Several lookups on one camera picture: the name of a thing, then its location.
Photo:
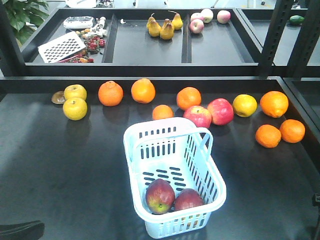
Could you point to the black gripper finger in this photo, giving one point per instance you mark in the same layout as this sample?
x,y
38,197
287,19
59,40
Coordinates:
x,y
33,230

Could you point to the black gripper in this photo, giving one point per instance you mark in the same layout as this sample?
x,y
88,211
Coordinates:
x,y
316,200

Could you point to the dark red apple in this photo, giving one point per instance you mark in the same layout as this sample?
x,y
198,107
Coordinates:
x,y
188,198
160,196

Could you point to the light blue plastic basket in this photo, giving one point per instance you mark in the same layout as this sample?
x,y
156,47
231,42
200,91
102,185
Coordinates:
x,y
179,152

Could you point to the small orange right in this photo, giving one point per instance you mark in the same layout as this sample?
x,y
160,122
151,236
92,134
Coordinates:
x,y
292,131

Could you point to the small orange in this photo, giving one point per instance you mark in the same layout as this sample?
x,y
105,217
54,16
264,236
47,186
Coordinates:
x,y
292,131
162,112
268,136

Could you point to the small orange left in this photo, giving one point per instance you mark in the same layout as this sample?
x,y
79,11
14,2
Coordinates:
x,y
268,136

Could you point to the large navel orange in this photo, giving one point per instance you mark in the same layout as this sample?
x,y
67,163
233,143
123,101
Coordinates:
x,y
274,104

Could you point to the yellow orange citrus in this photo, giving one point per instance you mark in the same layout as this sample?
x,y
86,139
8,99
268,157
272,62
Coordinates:
x,y
244,105

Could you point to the glossy red apple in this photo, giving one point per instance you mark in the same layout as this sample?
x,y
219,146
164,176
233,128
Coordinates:
x,y
221,110

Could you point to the yellow russet pear front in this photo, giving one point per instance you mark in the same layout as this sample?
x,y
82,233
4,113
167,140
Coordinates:
x,y
75,108

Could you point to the yellow russet pear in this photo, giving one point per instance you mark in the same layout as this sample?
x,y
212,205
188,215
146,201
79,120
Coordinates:
x,y
75,91
75,108

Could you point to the black wooden fruit stand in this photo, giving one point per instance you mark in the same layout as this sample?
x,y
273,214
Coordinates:
x,y
72,175

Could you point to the pink red apple left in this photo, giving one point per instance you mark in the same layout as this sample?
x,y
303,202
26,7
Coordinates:
x,y
199,115

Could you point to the yellow russet pear back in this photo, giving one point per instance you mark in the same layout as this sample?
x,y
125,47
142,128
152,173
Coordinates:
x,y
75,91

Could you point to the tangerine with knob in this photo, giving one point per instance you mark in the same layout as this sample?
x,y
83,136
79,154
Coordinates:
x,y
110,94

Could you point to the large orange back left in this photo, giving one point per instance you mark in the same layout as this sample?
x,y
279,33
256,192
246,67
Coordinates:
x,y
188,97

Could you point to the small orange middle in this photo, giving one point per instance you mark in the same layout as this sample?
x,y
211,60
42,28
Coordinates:
x,y
162,112

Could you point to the round orange back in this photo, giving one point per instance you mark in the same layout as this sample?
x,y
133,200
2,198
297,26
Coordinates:
x,y
143,91

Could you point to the white grater board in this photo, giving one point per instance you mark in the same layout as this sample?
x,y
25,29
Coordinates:
x,y
61,47

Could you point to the potted green plant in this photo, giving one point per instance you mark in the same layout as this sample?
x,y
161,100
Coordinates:
x,y
25,16

